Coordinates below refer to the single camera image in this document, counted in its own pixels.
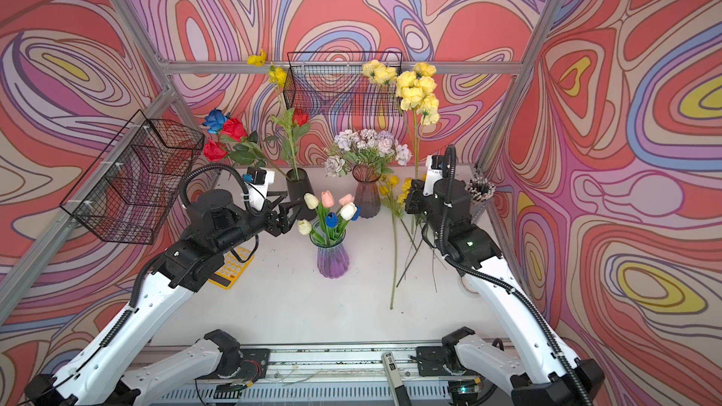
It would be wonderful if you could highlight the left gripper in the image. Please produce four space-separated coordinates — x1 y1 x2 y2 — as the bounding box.
213 189 306 259

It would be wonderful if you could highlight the yellow poppy spray stem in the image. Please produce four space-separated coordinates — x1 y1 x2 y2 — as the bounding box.
379 174 400 310

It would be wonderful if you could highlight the purple glass tulip vase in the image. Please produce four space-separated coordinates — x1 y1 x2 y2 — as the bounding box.
309 230 350 279

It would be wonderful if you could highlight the pale yellow rose spray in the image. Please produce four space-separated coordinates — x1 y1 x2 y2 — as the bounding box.
362 59 440 175

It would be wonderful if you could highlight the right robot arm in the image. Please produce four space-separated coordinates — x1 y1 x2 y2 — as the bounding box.
404 145 605 405

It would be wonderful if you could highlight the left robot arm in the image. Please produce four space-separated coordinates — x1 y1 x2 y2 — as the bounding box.
24 164 304 405

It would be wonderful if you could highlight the black vase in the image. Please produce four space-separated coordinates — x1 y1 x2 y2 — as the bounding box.
286 168 316 222

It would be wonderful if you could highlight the red grey glass vase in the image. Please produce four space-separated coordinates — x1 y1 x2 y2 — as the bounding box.
352 165 381 218

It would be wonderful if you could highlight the patterned pen cup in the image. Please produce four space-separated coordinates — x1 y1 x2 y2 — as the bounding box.
466 171 496 223

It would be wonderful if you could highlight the tulip bunch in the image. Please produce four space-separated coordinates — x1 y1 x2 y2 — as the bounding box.
297 191 360 248

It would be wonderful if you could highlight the blue tulip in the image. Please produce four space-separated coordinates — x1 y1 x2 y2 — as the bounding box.
325 212 340 229

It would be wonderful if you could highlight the yellow calculator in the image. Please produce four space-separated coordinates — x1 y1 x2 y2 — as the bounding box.
209 246 253 289

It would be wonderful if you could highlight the mixed rose bouquet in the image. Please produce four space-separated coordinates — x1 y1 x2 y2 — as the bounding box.
202 108 310 182

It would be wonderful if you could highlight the yellow and lilac bouquet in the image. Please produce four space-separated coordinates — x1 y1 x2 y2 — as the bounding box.
325 129 413 179

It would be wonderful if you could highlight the back black wire basket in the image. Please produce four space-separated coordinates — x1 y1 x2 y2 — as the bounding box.
283 49 404 118

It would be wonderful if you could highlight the black wire basket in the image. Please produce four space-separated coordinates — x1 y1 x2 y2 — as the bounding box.
60 112 205 244
283 49 404 118

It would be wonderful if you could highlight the left black wire basket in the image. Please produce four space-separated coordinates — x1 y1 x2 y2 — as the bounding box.
60 112 205 244

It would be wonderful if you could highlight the tool on front rail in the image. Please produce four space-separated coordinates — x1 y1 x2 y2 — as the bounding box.
381 353 412 406

